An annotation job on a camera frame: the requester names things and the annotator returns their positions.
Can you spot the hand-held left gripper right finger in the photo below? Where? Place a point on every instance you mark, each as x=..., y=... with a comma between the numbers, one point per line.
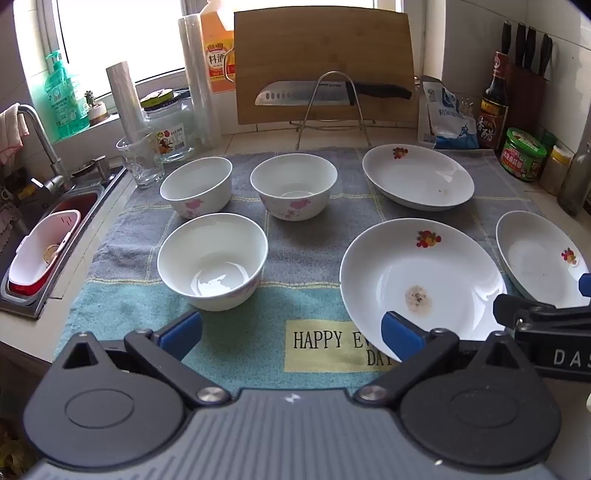
x=401, y=334

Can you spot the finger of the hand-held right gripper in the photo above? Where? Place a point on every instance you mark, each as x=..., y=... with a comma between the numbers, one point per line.
x=586, y=285
x=512, y=310

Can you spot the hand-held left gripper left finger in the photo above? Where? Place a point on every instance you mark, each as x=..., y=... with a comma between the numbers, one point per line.
x=181, y=334

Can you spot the white flower-print plate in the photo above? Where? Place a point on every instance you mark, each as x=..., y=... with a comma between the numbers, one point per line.
x=531, y=258
x=415, y=177

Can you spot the white plate with brown stain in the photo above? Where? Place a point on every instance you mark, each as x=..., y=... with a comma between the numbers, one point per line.
x=415, y=277

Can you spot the white bowl with pink flowers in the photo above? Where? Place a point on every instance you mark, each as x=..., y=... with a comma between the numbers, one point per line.
x=212, y=258
x=198, y=182
x=293, y=184

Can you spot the red-capped glass bottle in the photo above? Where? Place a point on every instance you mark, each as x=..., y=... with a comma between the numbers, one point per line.
x=576, y=180

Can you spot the yellow-lidded spice jar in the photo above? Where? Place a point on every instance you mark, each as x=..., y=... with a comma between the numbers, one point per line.
x=555, y=168

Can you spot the grey and teal towel mat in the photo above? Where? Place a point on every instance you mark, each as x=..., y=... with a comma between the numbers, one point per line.
x=300, y=258

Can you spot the green-lidded sauce jar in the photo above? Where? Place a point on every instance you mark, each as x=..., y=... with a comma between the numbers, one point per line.
x=524, y=154

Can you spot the green-lidded spice jar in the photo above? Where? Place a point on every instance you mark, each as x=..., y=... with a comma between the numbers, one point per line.
x=549, y=138

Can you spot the red basin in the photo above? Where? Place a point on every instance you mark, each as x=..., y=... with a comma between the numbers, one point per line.
x=78, y=203

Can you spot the white and pink strainer basket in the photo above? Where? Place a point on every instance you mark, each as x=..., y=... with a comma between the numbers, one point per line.
x=34, y=249

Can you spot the clear glass cup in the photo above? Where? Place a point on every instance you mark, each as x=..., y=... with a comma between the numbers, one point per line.
x=141, y=164

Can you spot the steel sink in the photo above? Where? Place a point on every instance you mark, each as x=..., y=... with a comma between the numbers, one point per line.
x=55, y=194

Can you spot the dark red knife block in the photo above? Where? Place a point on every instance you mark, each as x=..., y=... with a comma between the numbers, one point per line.
x=526, y=101

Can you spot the dark vinegar bottle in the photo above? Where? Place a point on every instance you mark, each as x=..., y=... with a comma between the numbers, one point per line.
x=494, y=115

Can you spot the white and blue salt bag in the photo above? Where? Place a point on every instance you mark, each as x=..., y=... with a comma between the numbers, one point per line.
x=445, y=120

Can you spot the glass jar with dark lid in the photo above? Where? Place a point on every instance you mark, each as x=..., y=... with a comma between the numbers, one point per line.
x=173, y=129

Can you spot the metal binder clip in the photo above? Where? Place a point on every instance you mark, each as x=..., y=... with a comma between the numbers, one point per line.
x=465, y=105

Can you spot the metal faucet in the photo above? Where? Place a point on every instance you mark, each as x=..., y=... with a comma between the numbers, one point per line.
x=44, y=138

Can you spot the small potted plant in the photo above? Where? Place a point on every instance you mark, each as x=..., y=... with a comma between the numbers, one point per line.
x=96, y=110

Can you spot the small plastic wrap roll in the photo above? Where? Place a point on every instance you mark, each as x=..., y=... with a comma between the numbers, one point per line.
x=124, y=101

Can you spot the large plastic wrap roll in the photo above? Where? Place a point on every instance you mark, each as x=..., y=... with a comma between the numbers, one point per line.
x=198, y=83

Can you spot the green dish soap bottle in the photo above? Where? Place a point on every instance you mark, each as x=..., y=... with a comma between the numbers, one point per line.
x=64, y=101

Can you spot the pink cloth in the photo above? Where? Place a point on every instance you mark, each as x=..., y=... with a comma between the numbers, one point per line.
x=10, y=134

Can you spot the orange cooking wine jug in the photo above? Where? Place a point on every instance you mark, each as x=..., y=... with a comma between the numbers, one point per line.
x=217, y=50

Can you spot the bamboo cutting board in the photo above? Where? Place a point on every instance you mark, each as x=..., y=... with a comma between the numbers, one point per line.
x=323, y=50

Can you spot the window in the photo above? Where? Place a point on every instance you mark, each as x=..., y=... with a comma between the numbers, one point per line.
x=129, y=32

